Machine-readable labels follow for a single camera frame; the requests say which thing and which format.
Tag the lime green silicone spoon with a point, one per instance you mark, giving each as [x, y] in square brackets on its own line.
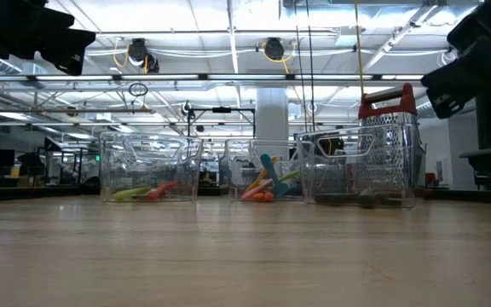
[130, 193]

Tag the red silicone spoon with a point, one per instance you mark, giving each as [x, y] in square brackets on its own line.
[162, 189]

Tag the green silicone spatula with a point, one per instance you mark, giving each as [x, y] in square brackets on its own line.
[290, 175]

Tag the blue silicone spatula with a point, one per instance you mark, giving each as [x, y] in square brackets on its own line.
[273, 172]

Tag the yellow spoon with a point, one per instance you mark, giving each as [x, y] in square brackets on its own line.
[262, 174]

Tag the clear plastic bin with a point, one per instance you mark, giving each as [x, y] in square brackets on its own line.
[245, 170]
[151, 162]
[356, 170]

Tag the orange silicone spatula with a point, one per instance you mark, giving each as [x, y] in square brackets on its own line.
[264, 196]

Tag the pink silicone spatula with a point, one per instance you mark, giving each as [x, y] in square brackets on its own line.
[256, 190]

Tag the red steel box grater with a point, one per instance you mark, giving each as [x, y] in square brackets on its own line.
[405, 100]

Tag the dark background workstation equipment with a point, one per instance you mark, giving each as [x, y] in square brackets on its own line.
[30, 160]

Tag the white building column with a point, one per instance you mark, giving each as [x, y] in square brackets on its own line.
[272, 115]

